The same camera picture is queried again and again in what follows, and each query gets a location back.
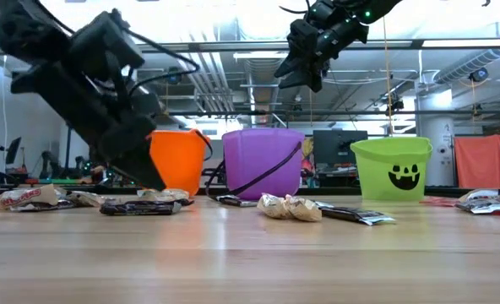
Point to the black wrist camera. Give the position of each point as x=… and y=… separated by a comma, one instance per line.
x=102, y=42
x=324, y=10

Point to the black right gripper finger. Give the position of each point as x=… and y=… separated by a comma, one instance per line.
x=292, y=66
x=309, y=80

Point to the black horizontal rail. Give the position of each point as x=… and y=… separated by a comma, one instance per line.
x=360, y=113

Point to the small black desk monitor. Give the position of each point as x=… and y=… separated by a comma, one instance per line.
x=13, y=150

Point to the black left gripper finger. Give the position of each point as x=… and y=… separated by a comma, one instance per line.
x=150, y=169
x=132, y=169

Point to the black overhead frame bar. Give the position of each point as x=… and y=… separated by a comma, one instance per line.
x=416, y=43

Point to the silver white candy wrapper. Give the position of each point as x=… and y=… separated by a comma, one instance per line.
x=85, y=198

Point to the orange cloth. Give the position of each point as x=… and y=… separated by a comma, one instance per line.
x=482, y=162

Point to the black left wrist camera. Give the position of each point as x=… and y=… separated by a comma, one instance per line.
x=102, y=42

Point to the green jack-o-lantern bucket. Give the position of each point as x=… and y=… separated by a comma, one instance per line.
x=376, y=169

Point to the red wrapped candy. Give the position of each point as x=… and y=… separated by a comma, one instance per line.
x=438, y=202

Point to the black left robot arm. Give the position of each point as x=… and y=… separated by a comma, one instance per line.
x=26, y=29

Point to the white round column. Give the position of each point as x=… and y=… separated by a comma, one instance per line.
x=436, y=139

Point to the white red candy packet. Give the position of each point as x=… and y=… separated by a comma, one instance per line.
x=165, y=194

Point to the orange plastic bucket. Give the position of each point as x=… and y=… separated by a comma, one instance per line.
x=178, y=160

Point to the white Whoppers candy packet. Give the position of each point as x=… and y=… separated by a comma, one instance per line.
x=22, y=197

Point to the black computer monitor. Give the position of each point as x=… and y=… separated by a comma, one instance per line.
x=338, y=148

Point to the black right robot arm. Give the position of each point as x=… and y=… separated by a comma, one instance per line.
x=381, y=8

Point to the black round ceiling device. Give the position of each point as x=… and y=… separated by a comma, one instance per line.
x=174, y=77
x=395, y=106
x=479, y=74

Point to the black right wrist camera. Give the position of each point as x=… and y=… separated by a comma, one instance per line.
x=324, y=10

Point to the purple plastic bucket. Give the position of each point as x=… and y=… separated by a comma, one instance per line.
x=258, y=160

